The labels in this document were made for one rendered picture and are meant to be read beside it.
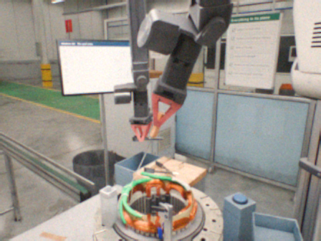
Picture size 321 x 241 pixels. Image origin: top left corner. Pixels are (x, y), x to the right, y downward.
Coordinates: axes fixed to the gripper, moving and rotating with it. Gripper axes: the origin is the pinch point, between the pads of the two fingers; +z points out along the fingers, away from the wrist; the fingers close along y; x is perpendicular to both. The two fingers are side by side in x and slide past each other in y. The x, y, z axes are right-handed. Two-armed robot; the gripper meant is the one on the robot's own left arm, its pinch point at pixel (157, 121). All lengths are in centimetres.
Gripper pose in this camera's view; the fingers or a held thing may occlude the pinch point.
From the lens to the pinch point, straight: 55.3
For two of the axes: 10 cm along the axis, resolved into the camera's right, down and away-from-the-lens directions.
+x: 9.3, 3.5, 0.3
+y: -0.9, 3.2, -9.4
